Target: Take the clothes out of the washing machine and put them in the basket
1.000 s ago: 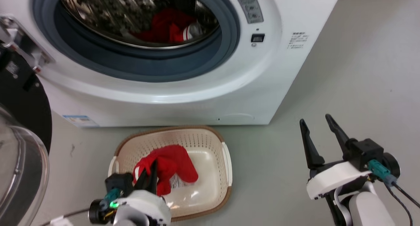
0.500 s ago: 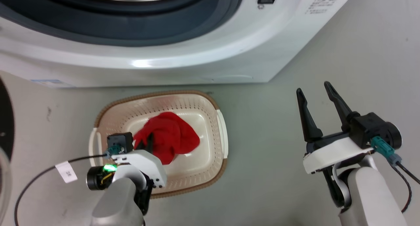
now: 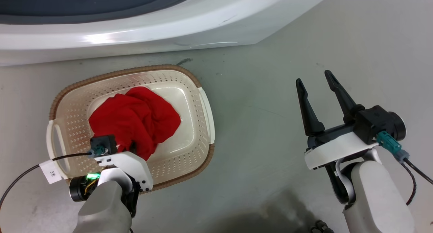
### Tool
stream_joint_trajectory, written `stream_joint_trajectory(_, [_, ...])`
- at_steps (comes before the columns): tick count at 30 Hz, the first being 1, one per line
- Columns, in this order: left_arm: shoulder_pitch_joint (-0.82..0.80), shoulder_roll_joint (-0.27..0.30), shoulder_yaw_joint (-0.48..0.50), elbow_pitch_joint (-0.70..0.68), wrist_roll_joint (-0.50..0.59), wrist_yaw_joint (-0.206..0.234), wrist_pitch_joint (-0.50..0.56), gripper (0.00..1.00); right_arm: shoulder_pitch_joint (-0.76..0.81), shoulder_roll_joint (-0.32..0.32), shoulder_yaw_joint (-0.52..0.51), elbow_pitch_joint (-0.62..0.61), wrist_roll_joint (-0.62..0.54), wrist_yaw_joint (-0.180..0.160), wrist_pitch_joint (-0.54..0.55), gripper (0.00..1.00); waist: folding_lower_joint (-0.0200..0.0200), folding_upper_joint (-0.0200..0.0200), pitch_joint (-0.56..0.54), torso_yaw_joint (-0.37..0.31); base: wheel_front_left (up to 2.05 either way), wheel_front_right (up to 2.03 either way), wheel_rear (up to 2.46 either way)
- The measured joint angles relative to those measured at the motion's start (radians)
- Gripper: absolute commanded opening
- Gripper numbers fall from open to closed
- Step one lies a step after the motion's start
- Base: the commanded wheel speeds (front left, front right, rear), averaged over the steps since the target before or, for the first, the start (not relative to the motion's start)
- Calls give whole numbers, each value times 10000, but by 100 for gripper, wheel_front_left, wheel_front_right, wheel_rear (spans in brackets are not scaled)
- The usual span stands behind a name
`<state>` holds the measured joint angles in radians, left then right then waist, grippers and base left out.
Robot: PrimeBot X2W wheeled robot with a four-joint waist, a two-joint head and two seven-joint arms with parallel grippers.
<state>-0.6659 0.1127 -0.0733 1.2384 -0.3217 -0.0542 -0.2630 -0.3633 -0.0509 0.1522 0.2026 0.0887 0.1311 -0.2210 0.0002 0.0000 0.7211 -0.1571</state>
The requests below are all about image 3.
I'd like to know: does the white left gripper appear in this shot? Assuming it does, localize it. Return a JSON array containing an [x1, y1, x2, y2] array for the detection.
[[95, 143, 154, 193]]

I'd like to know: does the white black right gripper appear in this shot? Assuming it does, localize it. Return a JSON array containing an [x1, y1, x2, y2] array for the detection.
[[295, 70, 380, 171]]

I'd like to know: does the red garment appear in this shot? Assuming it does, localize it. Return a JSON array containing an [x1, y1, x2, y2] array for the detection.
[[88, 86, 181, 161]]

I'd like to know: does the beige perforated laundry basket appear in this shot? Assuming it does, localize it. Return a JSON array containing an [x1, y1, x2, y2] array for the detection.
[[47, 65, 215, 193]]

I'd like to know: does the white washing machine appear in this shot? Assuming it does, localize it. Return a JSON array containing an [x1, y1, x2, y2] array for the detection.
[[0, 0, 339, 67]]

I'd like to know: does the dark glass washing machine door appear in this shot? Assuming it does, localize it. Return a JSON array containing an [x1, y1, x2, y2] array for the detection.
[[0, 0, 203, 25]]

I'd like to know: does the white paper cable label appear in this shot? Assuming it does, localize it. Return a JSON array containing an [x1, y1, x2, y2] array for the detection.
[[39, 160, 63, 185]]

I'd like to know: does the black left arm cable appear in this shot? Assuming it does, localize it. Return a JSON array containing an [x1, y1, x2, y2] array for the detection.
[[0, 152, 92, 209]]

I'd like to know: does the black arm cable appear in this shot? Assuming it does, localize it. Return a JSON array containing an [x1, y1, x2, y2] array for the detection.
[[376, 131, 433, 206], [0, 152, 92, 209]]

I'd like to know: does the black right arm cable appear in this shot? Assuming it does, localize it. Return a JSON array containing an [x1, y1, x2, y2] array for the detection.
[[376, 131, 433, 206]]

